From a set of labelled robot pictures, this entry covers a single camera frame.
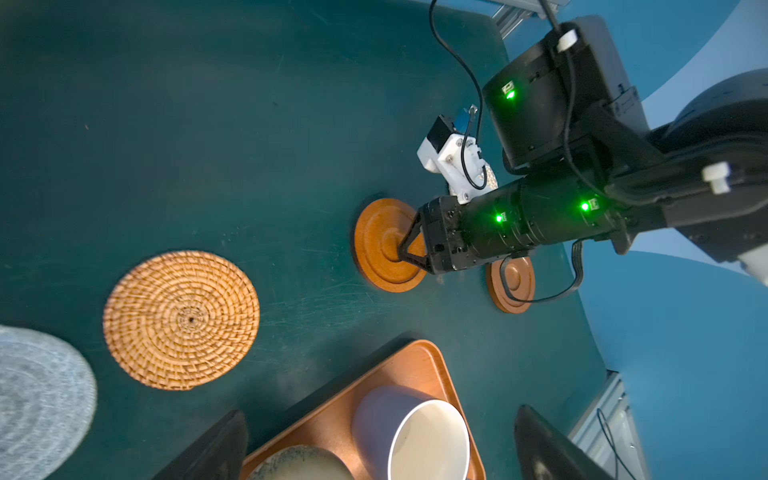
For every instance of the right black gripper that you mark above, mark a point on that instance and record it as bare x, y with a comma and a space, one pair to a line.
446, 250

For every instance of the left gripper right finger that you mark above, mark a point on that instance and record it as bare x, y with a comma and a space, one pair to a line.
545, 453

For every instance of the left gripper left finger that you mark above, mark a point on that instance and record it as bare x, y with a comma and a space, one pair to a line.
217, 454

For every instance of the brown wooden coaster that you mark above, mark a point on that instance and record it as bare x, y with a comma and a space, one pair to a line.
509, 289
379, 230

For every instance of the cream yellow mug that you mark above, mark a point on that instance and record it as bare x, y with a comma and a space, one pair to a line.
302, 462

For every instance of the rattan woven coaster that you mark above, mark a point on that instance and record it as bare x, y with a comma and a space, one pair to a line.
181, 319

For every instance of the grey woven coaster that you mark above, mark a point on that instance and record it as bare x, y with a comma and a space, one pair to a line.
48, 402

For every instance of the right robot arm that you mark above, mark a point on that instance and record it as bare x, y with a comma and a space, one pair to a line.
587, 166

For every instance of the orange serving tray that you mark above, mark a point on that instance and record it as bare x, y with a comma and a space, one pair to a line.
420, 366

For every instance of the lavender mug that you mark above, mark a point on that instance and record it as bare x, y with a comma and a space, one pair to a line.
402, 433

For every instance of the aluminium front rail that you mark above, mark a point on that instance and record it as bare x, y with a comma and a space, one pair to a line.
606, 432

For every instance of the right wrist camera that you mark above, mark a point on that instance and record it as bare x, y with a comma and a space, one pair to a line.
444, 151

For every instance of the aluminium frame right post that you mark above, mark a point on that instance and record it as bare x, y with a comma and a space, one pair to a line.
510, 14

